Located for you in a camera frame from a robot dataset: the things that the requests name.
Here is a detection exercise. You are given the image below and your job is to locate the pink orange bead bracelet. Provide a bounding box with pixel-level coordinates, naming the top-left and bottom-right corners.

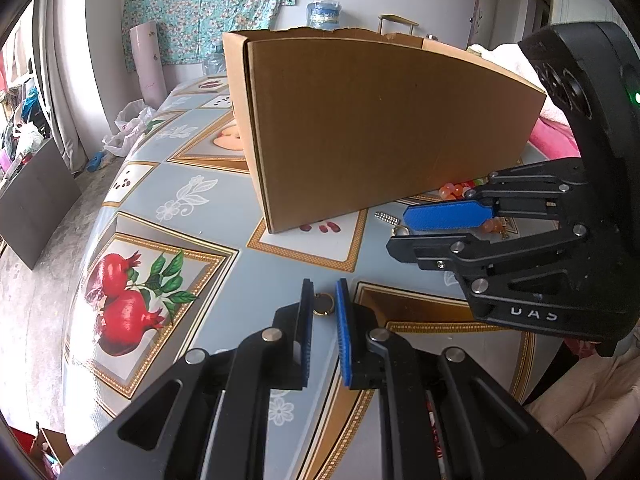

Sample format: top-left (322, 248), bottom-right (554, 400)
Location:
top-left (437, 176), bottom-right (507, 235)

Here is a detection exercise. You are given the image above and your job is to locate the brown cardboard box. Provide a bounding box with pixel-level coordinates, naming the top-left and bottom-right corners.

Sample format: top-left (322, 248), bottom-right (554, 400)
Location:
top-left (222, 27), bottom-right (546, 233)

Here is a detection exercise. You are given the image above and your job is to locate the grey window curtain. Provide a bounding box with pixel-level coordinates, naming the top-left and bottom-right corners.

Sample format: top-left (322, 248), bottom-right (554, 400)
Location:
top-left (32, 0), bottom-right (110, 174)

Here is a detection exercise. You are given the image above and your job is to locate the dark grey board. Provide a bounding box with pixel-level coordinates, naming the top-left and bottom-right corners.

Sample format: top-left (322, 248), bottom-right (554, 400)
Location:
top-left (0, 140), bottom-right (81, 270)

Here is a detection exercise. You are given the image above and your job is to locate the beige trouser leg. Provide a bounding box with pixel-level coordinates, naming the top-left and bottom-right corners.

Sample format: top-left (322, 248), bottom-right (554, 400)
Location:
top-left (526, 339), bottom-right (639, 479)

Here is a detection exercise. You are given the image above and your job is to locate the fruit print tablecloth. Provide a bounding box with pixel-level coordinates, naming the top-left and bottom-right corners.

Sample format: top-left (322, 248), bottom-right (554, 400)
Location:
top-left (64, 77), bottom-right (561, 451)

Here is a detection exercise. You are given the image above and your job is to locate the white plastic bag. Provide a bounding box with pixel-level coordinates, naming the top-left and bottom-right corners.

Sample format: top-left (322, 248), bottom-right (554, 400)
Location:
top-left (102, 99), bottom-right (155, 157)

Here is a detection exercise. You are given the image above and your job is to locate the gold ring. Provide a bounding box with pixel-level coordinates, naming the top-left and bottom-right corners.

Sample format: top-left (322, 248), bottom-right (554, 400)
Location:
top-left (311, 291), bottom-right (336, 317)

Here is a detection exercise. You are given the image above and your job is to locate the pink rolled mat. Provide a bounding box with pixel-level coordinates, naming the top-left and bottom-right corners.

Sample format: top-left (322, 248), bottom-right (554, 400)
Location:
top-left (129, 21), bottom-right (168, 110)

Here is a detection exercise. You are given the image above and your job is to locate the small silver spring clip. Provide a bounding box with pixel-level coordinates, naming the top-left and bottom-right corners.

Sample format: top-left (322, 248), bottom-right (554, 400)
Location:
top-left (374, 211), bottom-right (401, 226)

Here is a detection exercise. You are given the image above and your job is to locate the white fluffy blanket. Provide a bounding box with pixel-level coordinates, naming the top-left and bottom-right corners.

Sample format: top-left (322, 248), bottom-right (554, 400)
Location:
top-left (468, 44), bottom-right (570, 127)

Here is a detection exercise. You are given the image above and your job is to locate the wooden handle rack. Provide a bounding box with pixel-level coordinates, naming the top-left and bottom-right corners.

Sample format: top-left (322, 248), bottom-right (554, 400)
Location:
top-left (378, 13), bottom-right (419, 36)

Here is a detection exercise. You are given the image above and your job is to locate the blue water dispenser bottle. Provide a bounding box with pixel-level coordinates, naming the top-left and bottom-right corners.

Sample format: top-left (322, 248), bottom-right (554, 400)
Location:
top-left (306, 0), bottom-right (342, 30)

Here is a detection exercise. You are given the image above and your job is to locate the pink floral blanket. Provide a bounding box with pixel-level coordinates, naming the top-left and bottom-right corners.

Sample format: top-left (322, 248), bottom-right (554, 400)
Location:
top-left (528, 117), bottom-right (580, 159)

